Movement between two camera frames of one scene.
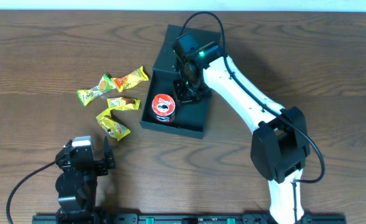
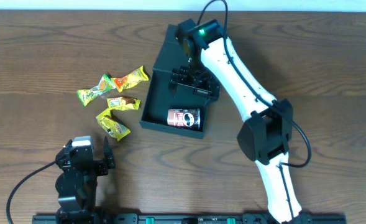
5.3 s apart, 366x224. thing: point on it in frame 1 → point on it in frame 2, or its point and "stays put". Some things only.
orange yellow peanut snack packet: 123,83 stays put
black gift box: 191,118 stays put
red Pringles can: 163,107 → 185,117
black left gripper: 95,165 stays put
